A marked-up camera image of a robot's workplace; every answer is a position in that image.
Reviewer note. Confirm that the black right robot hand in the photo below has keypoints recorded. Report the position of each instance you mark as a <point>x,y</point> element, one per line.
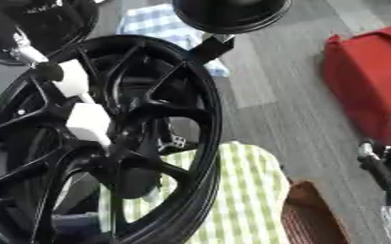
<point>378,168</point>

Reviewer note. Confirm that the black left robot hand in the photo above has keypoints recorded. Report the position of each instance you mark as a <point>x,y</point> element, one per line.
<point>49,71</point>

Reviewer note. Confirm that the white pin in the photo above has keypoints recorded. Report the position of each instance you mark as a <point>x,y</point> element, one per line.
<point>87,122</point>
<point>74,79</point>

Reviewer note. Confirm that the black spoked wheel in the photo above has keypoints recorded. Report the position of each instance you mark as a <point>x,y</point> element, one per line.
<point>201,105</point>

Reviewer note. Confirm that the black round tyre with lettering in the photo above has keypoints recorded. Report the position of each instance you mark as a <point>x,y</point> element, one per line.
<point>57,22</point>

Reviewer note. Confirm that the brown woven box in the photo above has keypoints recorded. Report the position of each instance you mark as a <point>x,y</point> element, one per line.
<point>310,219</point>

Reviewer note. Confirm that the red bag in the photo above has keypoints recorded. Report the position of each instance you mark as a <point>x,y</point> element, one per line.
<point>368,82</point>

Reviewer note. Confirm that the black wheel stand bracket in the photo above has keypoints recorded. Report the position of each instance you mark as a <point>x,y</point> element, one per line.
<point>213,47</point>

